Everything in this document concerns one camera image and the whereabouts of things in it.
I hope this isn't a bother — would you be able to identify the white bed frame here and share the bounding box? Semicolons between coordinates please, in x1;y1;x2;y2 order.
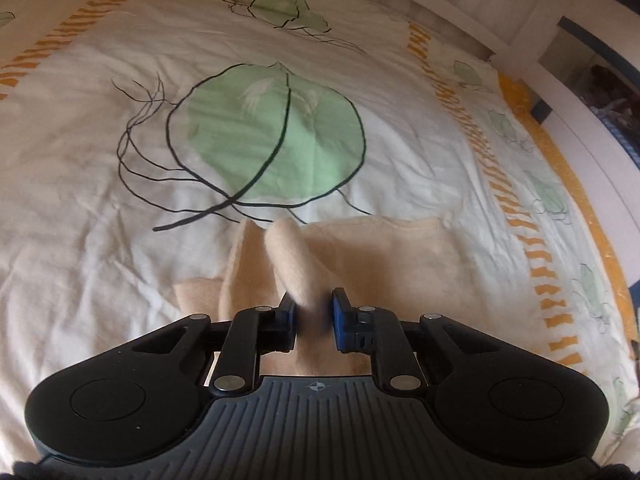
320;0;640;356

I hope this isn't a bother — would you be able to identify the beige knit sweater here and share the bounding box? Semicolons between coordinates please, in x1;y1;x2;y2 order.
172;214;475;378

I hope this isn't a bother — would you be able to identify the leaf print bed sheet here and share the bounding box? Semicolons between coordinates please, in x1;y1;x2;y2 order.
0;0;640;467

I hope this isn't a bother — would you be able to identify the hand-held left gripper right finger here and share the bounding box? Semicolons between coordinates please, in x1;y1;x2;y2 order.
331;287;502;394

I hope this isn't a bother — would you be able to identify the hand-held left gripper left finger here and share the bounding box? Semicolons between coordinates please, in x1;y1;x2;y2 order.
120;287;300;394

